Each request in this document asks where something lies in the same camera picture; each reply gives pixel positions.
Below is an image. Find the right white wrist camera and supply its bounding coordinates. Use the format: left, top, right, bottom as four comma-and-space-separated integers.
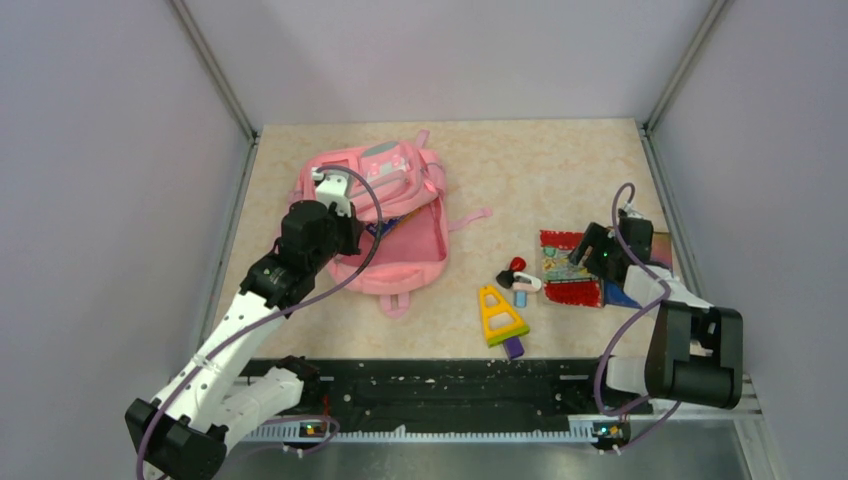
617, 204, 646, 223

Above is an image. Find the yellow green purple block toy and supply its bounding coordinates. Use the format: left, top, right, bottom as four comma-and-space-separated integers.
478, 285, 530, 360

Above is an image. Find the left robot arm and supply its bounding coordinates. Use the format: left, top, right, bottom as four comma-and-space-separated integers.
125, 198, 363, 479

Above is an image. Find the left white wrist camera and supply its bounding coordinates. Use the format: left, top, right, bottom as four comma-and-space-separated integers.
311, 166, 353, 218

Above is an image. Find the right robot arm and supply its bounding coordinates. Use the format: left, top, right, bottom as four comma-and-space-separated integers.
568, 216, 744, 410

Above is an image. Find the pink student backpack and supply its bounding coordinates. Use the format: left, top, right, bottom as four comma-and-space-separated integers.
288, 130, 492, 318

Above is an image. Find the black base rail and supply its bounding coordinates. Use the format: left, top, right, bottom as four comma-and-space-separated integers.
231, 357, 723, 439

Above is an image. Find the blue card game box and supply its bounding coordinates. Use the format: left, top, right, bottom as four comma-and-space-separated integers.
364, 207, 426, 238

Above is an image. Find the red keyboard booklet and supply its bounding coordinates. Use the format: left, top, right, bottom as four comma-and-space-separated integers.
539, 230, 603, 308

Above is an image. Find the colourful thin book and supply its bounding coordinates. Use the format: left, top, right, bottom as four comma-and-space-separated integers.
602, 232, 674, 309

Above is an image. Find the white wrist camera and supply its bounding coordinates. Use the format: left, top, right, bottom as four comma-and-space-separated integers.
311, 166, 353, 218
617, 204, 646, 223

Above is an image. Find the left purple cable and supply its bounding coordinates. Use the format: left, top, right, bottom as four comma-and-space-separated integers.
135, 165, 387, 480

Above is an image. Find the red black stamp toy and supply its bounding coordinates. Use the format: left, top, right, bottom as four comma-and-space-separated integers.
496, 256, 527, 289

